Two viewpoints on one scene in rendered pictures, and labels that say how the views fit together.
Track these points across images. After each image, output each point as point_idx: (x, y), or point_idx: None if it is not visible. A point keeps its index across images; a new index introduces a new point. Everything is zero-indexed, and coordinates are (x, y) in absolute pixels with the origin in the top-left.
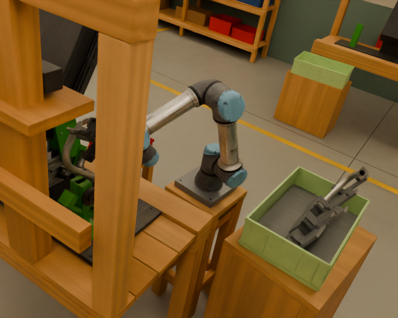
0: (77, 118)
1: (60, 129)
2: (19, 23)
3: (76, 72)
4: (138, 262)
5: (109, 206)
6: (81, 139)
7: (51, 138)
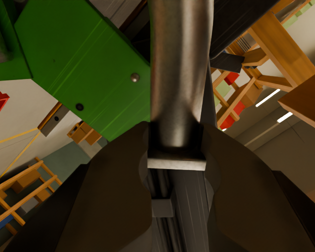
0: (66, 120)
1: (142, 90)
2: None
3: (188, 238)
4: None
5: None
6: (136, 148)
7: (138, 45)
